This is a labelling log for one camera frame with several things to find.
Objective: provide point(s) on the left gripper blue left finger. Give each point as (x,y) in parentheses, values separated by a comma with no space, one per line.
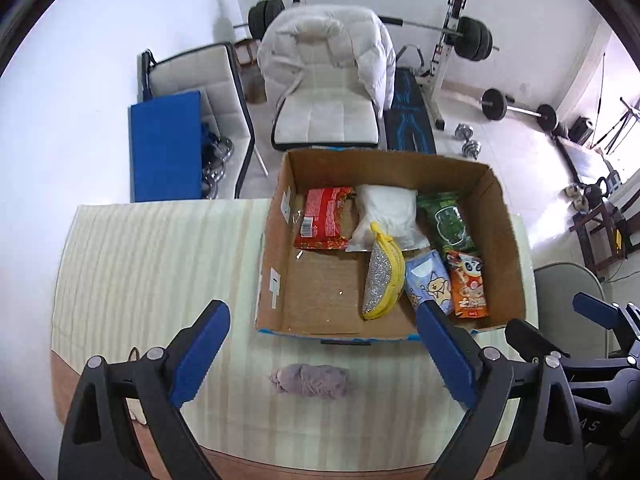
(192,351)

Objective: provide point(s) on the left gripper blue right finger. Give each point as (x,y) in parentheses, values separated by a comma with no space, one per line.
(453,350)

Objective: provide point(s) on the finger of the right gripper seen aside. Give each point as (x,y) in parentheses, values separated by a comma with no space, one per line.
(597,311)

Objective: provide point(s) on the blue tissue packet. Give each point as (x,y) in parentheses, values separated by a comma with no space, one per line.
(427,279)

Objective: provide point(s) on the orange panda snack packet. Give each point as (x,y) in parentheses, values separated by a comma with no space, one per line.
(467,286)

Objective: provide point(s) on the yellow silver scrub sponge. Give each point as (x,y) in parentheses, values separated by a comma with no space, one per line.
(385,277)

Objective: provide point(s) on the purple fluffy cloth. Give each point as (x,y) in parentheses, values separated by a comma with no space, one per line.
(311,381)

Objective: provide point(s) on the green wet wipes packet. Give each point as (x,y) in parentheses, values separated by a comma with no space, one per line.
(445,223)

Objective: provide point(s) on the white soft packet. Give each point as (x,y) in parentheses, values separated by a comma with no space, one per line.
(393,210)

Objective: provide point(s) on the grey round stool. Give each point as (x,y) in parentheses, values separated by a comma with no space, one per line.
(556,285)

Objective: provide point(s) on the dark wooden rack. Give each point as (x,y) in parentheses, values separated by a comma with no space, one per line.
(601,236)

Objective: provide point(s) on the cardboard milk box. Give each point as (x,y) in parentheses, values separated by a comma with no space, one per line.
(346,229)

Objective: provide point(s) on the red snack packet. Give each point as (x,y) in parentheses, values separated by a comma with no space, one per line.
(321,224)

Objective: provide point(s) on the chrome dumbbell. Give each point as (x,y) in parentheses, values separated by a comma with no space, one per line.
(471,149)
(463,132)

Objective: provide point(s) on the blue foam pad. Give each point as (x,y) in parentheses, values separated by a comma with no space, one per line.
(165,148)

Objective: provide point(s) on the blue black weight bench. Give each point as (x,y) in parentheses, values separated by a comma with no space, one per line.
(407,125)

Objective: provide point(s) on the barbell on floor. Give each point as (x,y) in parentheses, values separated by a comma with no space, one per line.
(495,105)

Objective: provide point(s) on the white padded chair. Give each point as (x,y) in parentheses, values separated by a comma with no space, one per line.
(330,108)

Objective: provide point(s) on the white folding chair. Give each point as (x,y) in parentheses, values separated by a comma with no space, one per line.
(213,72)

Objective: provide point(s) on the barbell rack with weights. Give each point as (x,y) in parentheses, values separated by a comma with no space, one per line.
(468,38)

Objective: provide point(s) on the white down jacket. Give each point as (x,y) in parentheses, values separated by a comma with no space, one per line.
(354,35)

